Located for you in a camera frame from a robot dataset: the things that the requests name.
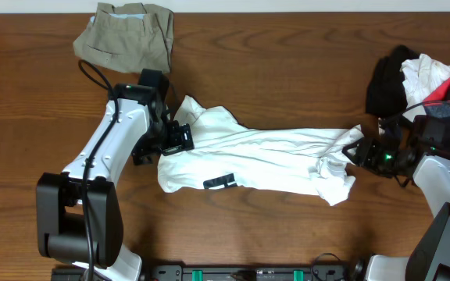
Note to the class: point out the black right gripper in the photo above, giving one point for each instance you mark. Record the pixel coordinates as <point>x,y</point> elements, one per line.
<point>365,155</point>

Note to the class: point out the folded khaki shorts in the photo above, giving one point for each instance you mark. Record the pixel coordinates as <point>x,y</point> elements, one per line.
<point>128,38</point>

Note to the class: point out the white t-shirt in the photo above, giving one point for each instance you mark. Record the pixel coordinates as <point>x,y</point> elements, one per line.
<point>226,154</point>

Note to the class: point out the white patterned garment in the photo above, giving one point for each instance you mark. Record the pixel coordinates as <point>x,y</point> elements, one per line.
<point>422,76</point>

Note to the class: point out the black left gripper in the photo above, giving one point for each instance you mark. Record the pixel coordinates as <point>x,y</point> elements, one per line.
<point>180,138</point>

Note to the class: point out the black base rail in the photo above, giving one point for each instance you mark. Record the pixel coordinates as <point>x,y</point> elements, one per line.
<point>179,273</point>

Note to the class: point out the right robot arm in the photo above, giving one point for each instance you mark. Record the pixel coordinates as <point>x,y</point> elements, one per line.
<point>423,163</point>

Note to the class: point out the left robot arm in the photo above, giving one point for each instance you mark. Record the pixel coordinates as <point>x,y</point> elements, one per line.
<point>79,221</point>

